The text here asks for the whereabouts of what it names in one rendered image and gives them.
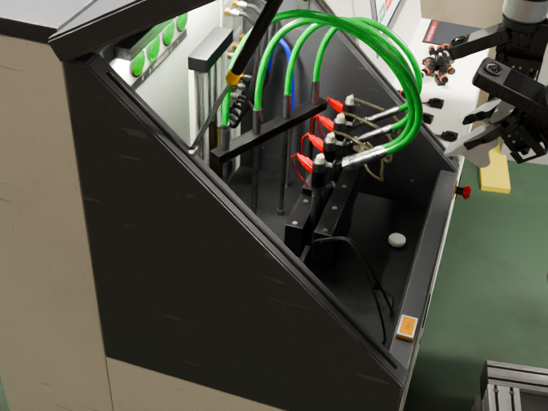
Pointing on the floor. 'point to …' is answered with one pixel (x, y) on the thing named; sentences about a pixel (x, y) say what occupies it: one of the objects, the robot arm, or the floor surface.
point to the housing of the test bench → (44, 225)
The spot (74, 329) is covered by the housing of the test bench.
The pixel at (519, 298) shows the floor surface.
